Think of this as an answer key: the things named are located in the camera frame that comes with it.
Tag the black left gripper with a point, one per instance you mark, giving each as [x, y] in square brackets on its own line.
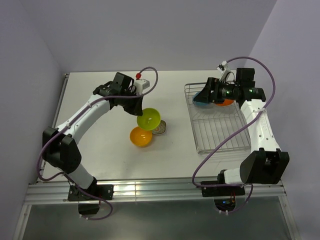
[136, 110]

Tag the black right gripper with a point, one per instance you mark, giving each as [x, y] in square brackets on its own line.
[205, 95]

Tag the blue ceramic bowl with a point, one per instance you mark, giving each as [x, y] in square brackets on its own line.
[200, 104]

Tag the lime green bowl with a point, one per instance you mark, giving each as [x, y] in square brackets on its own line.
[149, 120]

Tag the white bowl orange outside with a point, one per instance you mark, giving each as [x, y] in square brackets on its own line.
[225, 103]

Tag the yellow orange bowl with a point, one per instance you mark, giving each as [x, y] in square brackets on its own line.
[140, 137]

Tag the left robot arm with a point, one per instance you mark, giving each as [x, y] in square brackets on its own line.
[61, 143]

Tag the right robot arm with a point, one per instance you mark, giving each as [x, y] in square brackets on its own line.
[266, 162]

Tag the patterned flower-shaped bowl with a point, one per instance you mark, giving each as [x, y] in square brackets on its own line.
[160, 129]

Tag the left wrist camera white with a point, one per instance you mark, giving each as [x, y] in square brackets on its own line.
[140, 84]

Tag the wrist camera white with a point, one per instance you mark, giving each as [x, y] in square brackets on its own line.
[140, 84]
[223, 68]

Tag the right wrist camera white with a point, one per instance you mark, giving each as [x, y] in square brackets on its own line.
[223, 68]

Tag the steel wire dish rack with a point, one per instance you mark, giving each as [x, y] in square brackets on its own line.
[211, 125]

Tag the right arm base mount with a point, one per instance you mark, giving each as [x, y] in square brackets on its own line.
[224, 197]

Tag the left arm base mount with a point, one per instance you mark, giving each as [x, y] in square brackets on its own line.
[90, 201]

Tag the aluminium table edge rail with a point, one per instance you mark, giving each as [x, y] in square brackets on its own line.
[153, 190]

